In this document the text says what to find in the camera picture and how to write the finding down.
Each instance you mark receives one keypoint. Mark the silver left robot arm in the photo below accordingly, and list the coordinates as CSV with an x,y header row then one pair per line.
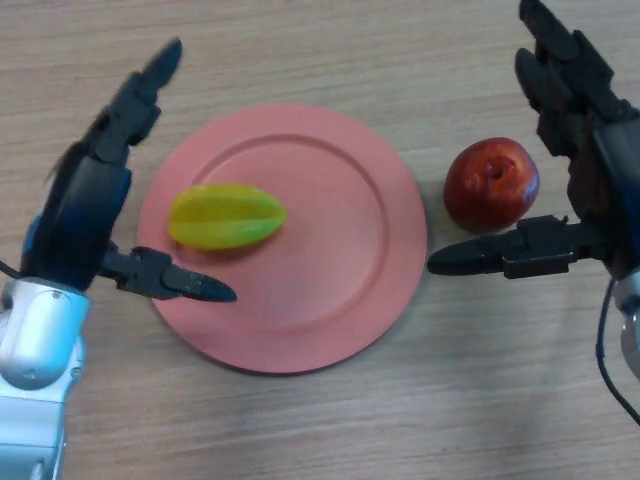
x,y
40,340

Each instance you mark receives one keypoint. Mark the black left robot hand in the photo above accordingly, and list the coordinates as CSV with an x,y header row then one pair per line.
x,y
85,210

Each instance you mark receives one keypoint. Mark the yellow starfruit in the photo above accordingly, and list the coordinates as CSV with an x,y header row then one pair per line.
x,y
225,217

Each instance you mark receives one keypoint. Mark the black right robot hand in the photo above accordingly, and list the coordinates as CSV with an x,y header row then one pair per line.
x,y
610,175

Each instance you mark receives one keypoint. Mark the red apple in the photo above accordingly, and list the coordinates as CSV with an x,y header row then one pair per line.
x,y
487,187

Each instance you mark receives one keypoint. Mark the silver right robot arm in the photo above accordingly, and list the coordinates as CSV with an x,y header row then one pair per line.
x,y
630,325

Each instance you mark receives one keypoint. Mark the pink round plate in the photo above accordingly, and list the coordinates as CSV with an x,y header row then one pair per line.
x,y
325,260

